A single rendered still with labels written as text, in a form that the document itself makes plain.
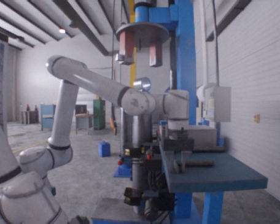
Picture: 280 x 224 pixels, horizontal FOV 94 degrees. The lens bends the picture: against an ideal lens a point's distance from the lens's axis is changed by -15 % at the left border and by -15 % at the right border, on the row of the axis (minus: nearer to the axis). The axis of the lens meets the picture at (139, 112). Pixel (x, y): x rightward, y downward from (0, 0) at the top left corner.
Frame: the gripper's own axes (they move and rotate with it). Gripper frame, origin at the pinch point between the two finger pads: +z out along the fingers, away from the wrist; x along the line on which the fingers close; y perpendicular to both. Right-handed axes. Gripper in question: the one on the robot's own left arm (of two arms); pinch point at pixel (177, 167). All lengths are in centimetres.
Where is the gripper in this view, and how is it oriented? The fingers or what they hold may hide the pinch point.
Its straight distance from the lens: 71.1
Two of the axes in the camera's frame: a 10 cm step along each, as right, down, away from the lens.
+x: -10.0, 0.0, 0.7
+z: 0.0, 10.0, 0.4
